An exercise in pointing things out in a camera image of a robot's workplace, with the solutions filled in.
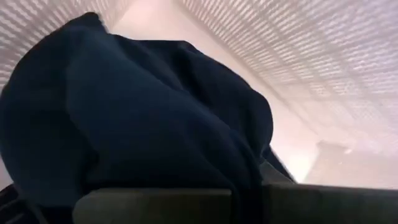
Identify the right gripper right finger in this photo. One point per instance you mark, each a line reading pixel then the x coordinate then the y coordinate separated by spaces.
pixel 289 202

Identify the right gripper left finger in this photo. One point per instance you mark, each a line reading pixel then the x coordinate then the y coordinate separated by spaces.
pixel 192 205

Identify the navy blue garment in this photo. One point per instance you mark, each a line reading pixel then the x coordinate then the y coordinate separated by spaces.
pixel 140 118

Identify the white plastic storage bin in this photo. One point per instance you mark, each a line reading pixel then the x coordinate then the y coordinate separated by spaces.
pixel 311 62

